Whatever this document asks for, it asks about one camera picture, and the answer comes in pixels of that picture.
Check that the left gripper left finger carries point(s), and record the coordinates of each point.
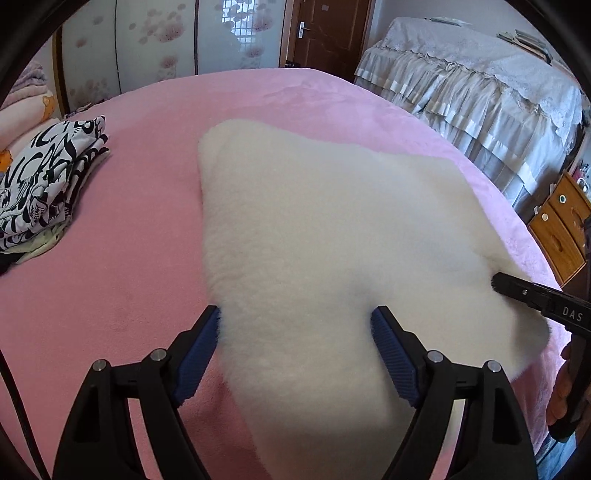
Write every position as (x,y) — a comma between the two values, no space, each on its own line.
(117,403)

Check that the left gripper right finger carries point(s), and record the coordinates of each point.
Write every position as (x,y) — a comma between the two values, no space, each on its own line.
(493,440)

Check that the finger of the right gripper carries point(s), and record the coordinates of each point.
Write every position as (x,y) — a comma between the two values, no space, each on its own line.
(549,302)

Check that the white fuzzy cardigan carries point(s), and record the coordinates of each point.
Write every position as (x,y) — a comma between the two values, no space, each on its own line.
(303,239)

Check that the person right hand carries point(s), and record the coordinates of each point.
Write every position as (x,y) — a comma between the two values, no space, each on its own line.
(557,406)

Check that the wooden drawer cabinet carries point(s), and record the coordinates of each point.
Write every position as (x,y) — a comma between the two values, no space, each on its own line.
(558,228)

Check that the pink bed blanket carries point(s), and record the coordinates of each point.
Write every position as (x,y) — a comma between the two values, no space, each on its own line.
(127,276)

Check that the grey ruffled furniture cover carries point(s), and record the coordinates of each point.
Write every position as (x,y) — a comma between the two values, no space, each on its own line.
(514,116)

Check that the black folded garment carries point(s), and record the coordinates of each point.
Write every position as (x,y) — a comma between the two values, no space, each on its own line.
(7,260)

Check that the black white graffiti garment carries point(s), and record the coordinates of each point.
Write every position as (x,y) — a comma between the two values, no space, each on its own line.
(41,187)

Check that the pink bear print quilt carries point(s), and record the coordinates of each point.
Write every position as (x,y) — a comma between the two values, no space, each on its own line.
(21,121)

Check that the grey pink folded blanket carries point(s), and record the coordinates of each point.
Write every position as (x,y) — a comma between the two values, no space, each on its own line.
(31,82)

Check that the brown wooden door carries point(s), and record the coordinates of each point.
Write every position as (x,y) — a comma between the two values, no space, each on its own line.
(326,35)

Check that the floral sliding wardrobe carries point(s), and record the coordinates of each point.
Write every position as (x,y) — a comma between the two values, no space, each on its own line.
(110,47)

